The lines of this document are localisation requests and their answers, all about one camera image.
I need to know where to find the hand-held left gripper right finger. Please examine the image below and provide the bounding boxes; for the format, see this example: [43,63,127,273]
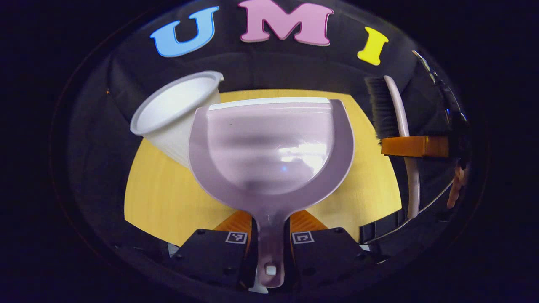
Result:
[284,210,376,291]

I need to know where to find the pale purple plastic dustpan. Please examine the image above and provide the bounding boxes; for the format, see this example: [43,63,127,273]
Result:
[188,97,355,289]

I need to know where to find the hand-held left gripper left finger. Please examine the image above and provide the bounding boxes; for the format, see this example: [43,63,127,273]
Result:
[168,210,258,291]

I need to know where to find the small pale purple broom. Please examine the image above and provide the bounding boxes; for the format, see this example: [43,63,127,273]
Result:
[364,75,422,219]

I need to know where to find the white ribbed garbage bin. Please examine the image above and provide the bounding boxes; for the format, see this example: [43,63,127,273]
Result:
[130,70,224,170]

